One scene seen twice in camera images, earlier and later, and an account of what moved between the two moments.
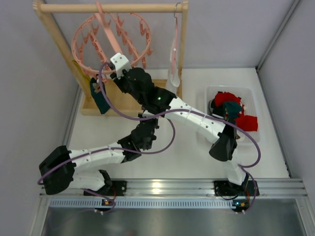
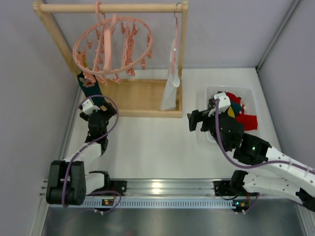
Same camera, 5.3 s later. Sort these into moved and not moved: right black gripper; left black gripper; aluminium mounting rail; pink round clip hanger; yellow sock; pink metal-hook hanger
Moved: left black gripper; pink round clip hanger; right black gripper; yellow sock
Not moved: pink metal-hook hanger; aluminium mounting rail
